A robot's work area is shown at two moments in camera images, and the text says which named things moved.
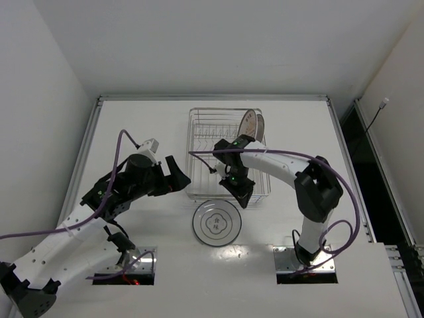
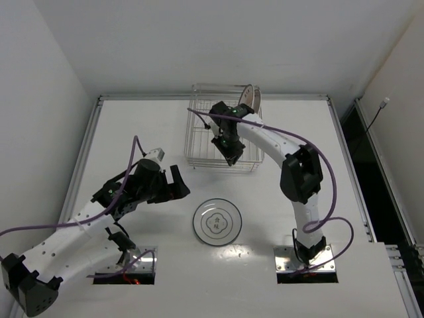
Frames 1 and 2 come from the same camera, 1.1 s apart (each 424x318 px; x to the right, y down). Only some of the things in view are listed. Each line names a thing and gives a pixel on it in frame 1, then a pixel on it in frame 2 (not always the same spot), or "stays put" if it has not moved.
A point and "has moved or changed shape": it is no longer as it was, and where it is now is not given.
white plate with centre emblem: x=216 y=222 stays put
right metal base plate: x=286 y=261 stays put
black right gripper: x=237 y=185 -> x=230 y=148
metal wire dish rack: x=204 y=127 -> x=199 y=149
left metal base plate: x=140 y=260 stays put
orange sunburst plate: x=248 y=124 has moved or changed shape
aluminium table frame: x=234 y=206 stays put
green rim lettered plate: x=260 y=128 has moved or changed shape
